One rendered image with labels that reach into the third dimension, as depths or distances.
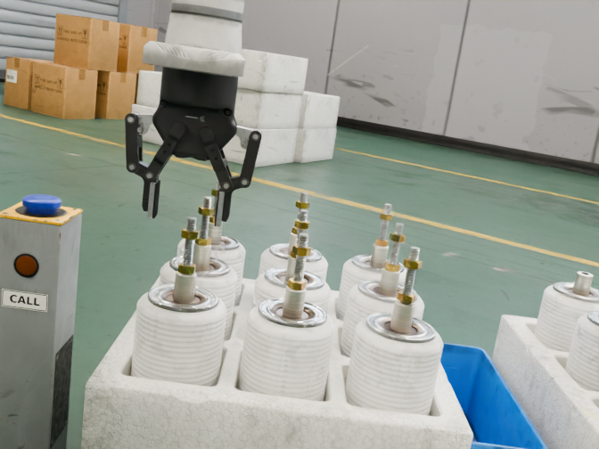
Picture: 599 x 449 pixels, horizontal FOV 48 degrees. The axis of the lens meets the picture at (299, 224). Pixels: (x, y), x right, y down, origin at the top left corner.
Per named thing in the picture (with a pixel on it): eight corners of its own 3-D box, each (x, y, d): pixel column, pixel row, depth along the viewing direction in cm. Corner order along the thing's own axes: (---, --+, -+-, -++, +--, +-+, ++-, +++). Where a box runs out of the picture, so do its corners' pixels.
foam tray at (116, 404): (440, 585, 71) (474, 434, 67) (73, 539, 71) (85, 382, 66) (393, 404, 109) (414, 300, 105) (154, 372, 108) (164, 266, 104)
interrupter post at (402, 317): (413, 330, 74) (418, 302, 73) (408, 337, 72) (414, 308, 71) (391, 324, 75) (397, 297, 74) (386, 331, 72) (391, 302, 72)
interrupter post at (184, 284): (186, 307, 71) (190, 278, 70) (167, 301, 72) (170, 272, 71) (198, 301, 73) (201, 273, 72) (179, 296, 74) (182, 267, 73)
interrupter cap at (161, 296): (194, 321, 68) (195, 314, 68) (132, 302, 70) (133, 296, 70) (230, 301, 75) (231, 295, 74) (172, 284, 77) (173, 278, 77)
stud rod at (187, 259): (177, 285, 72) (184, 216, 70) (184, 283, 73) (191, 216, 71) (184, 288, 71) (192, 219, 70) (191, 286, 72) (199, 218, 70)
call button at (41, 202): (53, 222, 73) (53, 203, 72) (15, 216, 73) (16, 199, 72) (65, 214, 77) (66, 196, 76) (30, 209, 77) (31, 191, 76)
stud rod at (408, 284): (396, 313, 73) (408, 246, 71) (404, 313, 73) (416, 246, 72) (401, 316, 72) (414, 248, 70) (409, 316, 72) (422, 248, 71)
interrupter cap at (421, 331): (440, 329, 75) (441, 323, 75) (427, 352, 68) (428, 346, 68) (375, 312, 78) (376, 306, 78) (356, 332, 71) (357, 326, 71)
